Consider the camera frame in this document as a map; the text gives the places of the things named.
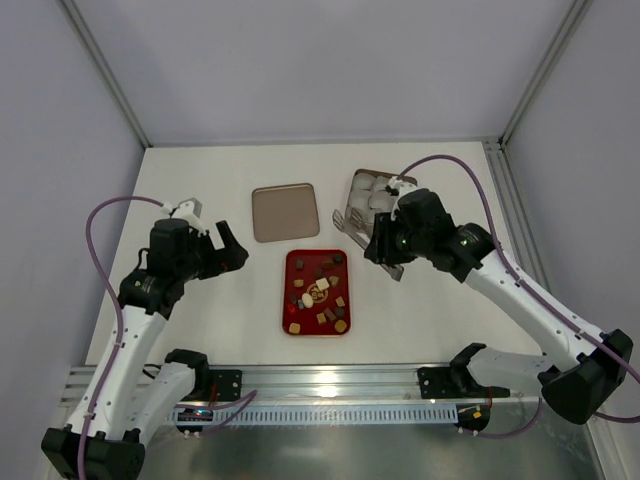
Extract red rectangular tray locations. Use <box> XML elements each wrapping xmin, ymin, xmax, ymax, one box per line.
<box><xmin>281</xmin><ymin>249</ymin><xmax>352</xmax><ymax>338</ymax></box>

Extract white square chocolate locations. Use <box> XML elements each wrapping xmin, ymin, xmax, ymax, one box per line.
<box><xmin>316</xmin><ymin>278</ymin><xmax>329</xmax><ymax>291</ymax></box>

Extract metal serving tongs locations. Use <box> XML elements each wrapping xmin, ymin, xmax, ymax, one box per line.
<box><xmin>332</xmin><ymin>208</ymin><xmax>404</xmax><ymax>282</ymax></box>

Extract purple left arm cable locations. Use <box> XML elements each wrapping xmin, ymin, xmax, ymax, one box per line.
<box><xmin>74</xmin><ymin>195</ymin><xmax>166</xmax><ymax>479</ymax></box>

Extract beige tin box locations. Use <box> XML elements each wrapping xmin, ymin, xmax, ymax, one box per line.
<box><xmin>345</xmin><ymin>168</ymin><xmax>396</xmax><ymax>230</ymax></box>

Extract white slotted cable duct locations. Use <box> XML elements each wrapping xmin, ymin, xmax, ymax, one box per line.
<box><xmin>170</xmin><ymin>402</ymin><xmax>458</xmax><ymax>428</ymax></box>

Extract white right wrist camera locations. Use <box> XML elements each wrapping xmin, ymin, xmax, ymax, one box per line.
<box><xmin>385</xmin><ymin>176</ymin><xmax>418</xmax><ymax>198</ymax></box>

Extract beige tin lid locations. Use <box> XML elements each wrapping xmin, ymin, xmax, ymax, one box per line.
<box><xmin>251</xmin><ymin>183</ymin><xmax>320</xmax><ymax>243</ymax></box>

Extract white round chocolate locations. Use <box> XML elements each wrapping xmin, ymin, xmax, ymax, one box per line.
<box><xmin>301</xmin><ymin>293</ymin><xmax>314</xmax><ymax>308</ymax></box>

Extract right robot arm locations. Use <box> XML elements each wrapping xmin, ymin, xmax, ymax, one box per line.
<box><xmin>364</xmin><ymin>182</ymin><xmax>633</xmax><ymax>425</ymax></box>

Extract golden round chocolate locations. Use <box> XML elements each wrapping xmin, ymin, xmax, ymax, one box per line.
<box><xmin>334</xmin><ymin>320</ymin><xmax>348</xmax><ymax>333</ymax></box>

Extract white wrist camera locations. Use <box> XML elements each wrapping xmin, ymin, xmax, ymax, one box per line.
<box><xmin>160</xmin><ymin>198</ymin><xmax>207</xmax><ymax>235</ymax></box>
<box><xmin>385</xmin><ymin>176</ymin><xmax>418</xmax><ymax>198</ymax></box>

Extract aluminium frame rail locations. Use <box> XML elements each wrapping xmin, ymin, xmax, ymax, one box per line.
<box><xmin>94</xmin><ymin>362</ymin><xmax>541</xmax><ymax>408</ymax></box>

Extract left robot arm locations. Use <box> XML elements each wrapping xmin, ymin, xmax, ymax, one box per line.
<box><xmin>41</xmin><ymin>218</ymin><xmax>249</xmax><ymax>479</ymax></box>

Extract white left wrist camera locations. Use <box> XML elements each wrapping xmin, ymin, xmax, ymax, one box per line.
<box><xmin>160</xmin><ymin>198</ymin><xmax>207</xmax><ymax>235</ymax></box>

